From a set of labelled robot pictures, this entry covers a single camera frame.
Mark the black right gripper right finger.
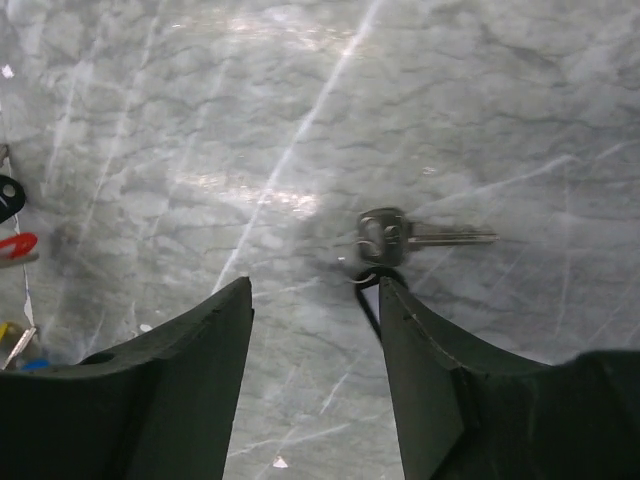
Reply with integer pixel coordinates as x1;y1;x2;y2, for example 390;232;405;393
380;278;639;479

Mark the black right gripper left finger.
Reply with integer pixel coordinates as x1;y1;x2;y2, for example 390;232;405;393
1;277;253;479

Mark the black key tag with key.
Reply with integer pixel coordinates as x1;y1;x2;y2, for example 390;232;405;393
349;207;499;337

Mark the blue key tag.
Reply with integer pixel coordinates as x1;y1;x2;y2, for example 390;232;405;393
21;358;50;371

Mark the red key tag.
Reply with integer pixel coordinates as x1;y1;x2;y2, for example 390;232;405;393
1;233;39;268

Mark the black key tag on disc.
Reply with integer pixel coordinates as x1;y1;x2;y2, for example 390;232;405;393
0;174;26;223

